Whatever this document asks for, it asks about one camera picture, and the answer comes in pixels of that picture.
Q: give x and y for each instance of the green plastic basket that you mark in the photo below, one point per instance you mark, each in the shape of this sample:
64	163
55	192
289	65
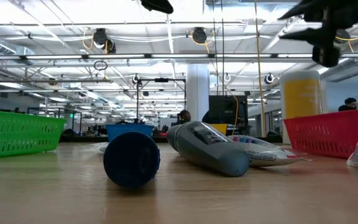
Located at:
17	133

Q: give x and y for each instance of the navy shave cream tube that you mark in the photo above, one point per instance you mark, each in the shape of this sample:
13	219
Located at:
130	160

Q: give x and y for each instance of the black equipment cart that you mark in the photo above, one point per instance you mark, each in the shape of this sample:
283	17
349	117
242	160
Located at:
225	109

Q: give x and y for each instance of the yellow plastic basket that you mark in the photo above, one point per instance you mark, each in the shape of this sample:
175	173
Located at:
221	127

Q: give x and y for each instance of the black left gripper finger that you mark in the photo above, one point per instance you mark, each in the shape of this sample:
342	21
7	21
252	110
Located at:
158	5

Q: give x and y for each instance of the grey electric shaver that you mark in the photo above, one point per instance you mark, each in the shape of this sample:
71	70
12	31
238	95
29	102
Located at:
210	152

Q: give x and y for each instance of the white round pillar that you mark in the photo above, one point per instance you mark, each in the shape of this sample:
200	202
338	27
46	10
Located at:
197	93

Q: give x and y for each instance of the red plastic basket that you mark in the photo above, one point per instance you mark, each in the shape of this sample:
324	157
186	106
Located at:
322	133

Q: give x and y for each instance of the long ceiling light strip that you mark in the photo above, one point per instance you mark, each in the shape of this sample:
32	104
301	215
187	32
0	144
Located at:
113	56

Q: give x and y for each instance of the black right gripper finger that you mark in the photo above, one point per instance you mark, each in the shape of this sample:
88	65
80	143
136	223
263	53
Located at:
312	35
309	9

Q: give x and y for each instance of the person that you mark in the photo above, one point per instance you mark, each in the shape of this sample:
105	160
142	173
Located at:
184	115
350	102

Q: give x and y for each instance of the white flat packet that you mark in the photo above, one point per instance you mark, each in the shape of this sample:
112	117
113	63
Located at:
266	152

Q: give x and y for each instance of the white yellow wipes canister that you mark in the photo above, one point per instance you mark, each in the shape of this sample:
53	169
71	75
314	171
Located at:
300	96

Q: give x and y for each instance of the blue plastic basket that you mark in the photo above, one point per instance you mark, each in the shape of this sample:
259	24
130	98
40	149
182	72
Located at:
126	128

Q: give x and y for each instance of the black frame stand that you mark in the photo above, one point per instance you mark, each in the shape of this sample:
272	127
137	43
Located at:
162	80

